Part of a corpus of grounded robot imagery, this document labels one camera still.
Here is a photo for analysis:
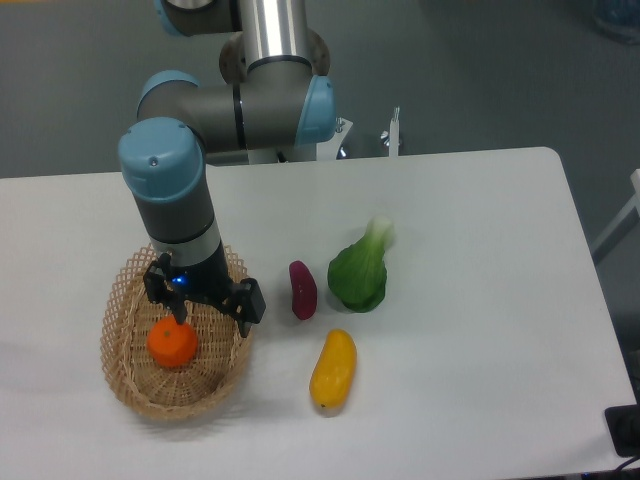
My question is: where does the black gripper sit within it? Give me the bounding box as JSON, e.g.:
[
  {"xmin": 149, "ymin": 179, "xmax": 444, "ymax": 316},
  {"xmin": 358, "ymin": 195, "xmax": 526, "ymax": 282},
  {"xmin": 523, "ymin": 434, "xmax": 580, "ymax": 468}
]
[{"xmin": 143, "ymin": 243, "xmax": 266, "ymax": 338}]

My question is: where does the orange fruit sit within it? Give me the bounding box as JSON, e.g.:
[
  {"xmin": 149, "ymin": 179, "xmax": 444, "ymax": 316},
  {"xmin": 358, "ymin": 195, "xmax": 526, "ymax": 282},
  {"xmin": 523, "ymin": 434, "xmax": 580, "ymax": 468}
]
[{"xmin": 146, "ymin": 315, "xmax": 198, "ymax": 368}]

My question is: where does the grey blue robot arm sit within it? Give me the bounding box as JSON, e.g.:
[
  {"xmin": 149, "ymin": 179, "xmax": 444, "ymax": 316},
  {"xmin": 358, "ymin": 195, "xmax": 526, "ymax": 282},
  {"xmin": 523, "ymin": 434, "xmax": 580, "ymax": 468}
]
[{"xmin": 118, "ymin": 1, "xmax": 337, "ymax": 336}]

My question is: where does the woven wicker basket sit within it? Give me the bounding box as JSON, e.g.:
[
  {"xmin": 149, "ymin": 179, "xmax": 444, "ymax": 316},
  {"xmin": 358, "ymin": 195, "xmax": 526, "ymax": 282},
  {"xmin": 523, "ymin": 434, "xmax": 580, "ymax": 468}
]
[{"xmin": 100, "ymin": 245, "xmax": 253, "ymax": 421}]

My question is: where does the purple sweet potato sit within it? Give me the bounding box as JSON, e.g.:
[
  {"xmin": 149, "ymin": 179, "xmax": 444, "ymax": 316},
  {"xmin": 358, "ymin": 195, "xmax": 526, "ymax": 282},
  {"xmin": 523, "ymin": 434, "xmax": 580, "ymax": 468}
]
[{"xmin": 289, "ymin": 260, "xmax": 318, "ymax": 320}]

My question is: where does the yellow mango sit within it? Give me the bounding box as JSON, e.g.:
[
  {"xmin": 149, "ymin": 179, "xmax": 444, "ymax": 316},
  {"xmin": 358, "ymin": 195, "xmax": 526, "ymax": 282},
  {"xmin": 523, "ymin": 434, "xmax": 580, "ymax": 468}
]
[{"xmin": 309, "ymin": 329, "xmax": 357, "ymax": 413}]

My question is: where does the green bok choy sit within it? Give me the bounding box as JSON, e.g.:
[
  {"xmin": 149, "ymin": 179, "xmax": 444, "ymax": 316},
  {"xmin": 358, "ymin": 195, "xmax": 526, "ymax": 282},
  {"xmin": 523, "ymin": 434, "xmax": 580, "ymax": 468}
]
[{"xmin": 327, "ymin": 215, "xmax": 394, "ymax": 313}]

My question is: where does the black device at edge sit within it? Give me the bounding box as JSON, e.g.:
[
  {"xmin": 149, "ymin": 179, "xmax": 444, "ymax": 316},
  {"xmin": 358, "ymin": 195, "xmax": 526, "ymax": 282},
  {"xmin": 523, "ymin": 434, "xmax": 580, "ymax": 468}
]
[{"xmin": 604, "ymin": 404, "xmax": 639, "ymax": 457}]

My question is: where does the white metal bracket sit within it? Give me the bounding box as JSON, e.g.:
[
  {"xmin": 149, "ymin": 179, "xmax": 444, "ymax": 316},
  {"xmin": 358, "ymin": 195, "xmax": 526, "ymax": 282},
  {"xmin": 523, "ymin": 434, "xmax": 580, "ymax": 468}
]
[{"xmin": 380, "ymin": 106, "xmax": 402, "ymax": 157}]

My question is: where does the white frame at right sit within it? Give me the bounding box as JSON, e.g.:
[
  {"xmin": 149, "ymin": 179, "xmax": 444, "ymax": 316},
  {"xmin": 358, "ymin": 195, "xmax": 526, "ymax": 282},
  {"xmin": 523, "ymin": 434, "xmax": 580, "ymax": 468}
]
[{"xmin": 590, "ymin": 169, "xmax": 639, "ymax": 265}]

